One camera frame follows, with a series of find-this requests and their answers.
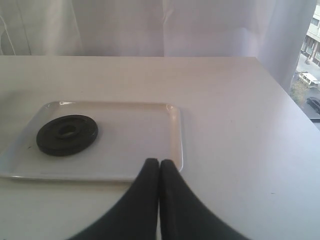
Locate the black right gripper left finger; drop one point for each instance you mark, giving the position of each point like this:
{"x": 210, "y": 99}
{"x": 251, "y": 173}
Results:
{"x": 135, "y": 215}

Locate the white van outside window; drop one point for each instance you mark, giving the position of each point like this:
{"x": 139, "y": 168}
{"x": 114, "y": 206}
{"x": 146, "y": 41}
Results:
{"x": 310, "y": 80}

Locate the white rectangular plastic tray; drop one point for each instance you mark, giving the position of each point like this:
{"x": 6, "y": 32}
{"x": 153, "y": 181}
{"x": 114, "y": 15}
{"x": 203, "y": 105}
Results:
{"x": 128, "y": 134}

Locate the dark car outside window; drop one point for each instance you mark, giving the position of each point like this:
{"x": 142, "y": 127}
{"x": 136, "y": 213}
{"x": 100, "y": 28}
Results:
{"x": 314, "y": 103}

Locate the black weight plate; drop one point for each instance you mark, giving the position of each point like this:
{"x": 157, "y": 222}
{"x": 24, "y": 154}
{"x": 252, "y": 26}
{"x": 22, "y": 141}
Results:
{"x": 67, "y": 135}

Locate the white backdrop curtain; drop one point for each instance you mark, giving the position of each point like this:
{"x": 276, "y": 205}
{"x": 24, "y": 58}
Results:
{"x": 272, "y": 31}

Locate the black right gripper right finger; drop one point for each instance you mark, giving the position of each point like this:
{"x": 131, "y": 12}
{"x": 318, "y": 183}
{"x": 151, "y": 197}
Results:
{"x": 182, "y": 215}

